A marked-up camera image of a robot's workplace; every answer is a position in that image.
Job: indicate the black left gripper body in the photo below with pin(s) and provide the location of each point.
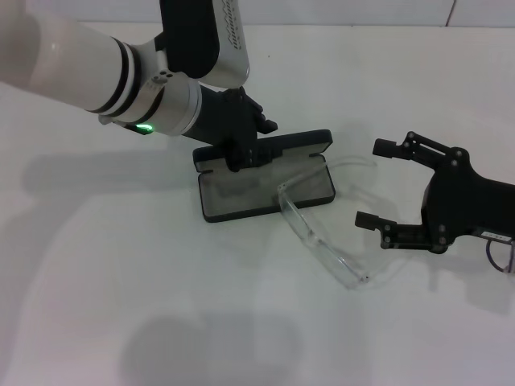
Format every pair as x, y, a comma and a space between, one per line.
225, 120

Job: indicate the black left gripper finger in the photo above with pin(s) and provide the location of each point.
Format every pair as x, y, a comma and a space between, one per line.
269, 125
257, 158

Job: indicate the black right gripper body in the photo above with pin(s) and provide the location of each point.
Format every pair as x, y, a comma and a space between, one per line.
458, 201

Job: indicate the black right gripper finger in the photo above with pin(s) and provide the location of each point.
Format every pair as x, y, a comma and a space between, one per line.
418, 146
402, 237

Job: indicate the black glasses case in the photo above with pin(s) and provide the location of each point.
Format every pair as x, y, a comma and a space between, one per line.
241, 201

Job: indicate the clear white glasses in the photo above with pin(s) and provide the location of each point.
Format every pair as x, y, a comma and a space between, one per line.
291, 213

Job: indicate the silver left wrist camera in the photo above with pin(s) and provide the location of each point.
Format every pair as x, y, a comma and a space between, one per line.
193, 40

